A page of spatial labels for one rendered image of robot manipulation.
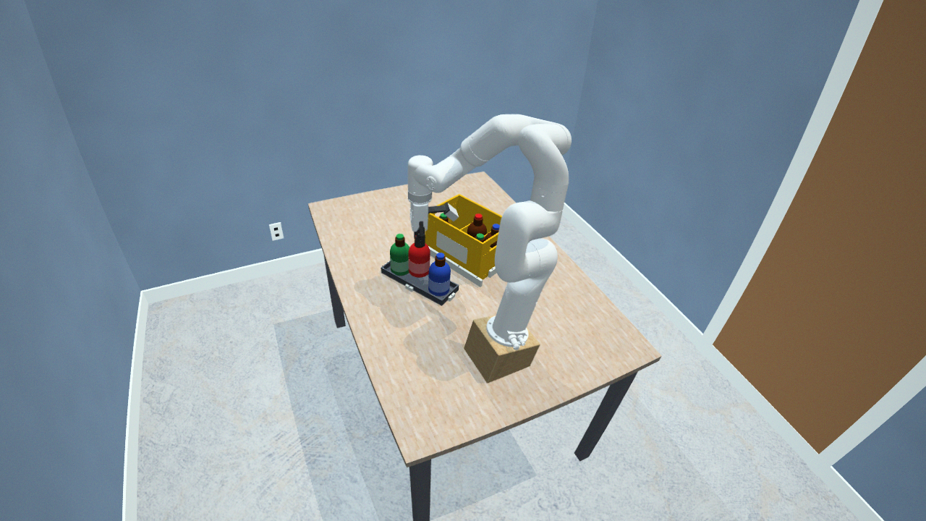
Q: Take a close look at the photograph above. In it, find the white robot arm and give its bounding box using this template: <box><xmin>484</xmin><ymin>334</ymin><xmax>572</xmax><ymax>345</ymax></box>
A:
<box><xmin>408</xmin><ymin>114</ymin><xmax>572</xmax><ymax>350</ymax></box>

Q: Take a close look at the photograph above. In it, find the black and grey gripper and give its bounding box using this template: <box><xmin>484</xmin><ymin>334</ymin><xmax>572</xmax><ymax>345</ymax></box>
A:
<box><xmin>408</xmin><ymin>199</ymin><xmax>432</xmax><ymax>247</ymax></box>

